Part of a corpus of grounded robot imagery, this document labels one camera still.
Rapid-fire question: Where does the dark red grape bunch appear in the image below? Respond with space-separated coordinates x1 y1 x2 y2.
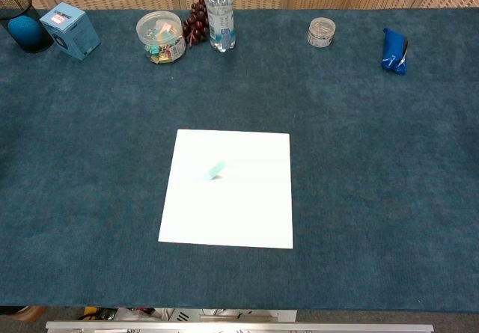
182 0 210 48

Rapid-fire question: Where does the clear plastic water bottle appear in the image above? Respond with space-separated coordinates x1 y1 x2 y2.
205 0 237 53

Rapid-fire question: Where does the clear jar of binder clips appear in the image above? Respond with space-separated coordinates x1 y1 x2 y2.
135 10 187 65

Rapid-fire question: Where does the aluminium profile rail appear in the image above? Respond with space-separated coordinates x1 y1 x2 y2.
45 320 435 333

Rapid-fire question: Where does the light blue cardboard box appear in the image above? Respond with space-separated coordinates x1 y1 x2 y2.
39 2 102 61

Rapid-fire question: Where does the blue textured ball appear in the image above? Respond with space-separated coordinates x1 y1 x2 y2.
7 15 43 46

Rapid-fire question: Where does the white paper sheet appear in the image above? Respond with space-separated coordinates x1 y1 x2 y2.
158 129 294 250

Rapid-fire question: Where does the teal felt table cloth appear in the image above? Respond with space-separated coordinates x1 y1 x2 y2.
0 7 479 314

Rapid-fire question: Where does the small light blue strip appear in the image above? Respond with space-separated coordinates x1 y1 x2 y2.
204 159 228 181

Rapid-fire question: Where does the small clear jar of clips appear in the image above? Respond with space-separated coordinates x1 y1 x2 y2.
307 16 336 49

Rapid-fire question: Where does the black mesh pen holder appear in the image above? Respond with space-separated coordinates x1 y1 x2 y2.
0 0 55 54

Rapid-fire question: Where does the blue foil packet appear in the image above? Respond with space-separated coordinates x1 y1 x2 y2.
381 28 409 76

